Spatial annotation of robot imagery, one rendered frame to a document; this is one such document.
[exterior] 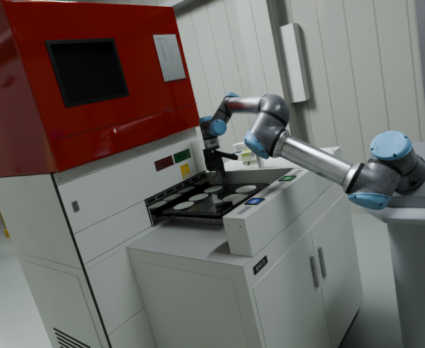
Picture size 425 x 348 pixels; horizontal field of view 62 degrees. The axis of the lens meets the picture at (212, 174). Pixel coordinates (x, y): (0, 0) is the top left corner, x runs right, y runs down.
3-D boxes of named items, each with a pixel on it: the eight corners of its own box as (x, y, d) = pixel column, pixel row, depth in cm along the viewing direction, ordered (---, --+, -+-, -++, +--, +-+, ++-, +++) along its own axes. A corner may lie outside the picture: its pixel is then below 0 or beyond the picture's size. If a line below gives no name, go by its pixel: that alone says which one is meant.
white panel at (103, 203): (82, 269, 141) (50, 174, 132) (208, 196, 200) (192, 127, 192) (86, 270, 139) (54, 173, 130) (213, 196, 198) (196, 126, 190)
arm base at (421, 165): (432, 156, 126) (428, 143, 120) (421, 195, 123) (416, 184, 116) (388, 152, 137) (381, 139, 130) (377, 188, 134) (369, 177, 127)
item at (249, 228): (230, 254, 124) (221, 217, 121) (299, 197, 164) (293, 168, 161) (252, 257, 118) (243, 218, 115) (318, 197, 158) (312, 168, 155)
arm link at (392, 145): (423, 150, 119) (415, 130, 110) (406, 184, 118) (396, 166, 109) (388, 141, 128) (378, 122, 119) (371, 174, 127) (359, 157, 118)
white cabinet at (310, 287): (172, 401, 171) (125, 248, 154) (270, 291, 242) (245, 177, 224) (292, 468, 130) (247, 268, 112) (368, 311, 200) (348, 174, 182)
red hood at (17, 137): (-13, 178, 176) (-60, 55, 164) (119, 139, 236) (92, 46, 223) (60, 172, 127) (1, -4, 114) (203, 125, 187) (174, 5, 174)
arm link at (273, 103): (287, 84, 127) (221, 88, 170) (272, 110, 126) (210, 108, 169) (307, 103, 133) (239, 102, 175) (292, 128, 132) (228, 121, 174)
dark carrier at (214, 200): (165, 210, 166) (165, 210, 166) (210, 186, 191) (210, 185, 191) (222, 214, 144) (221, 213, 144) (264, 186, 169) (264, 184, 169)
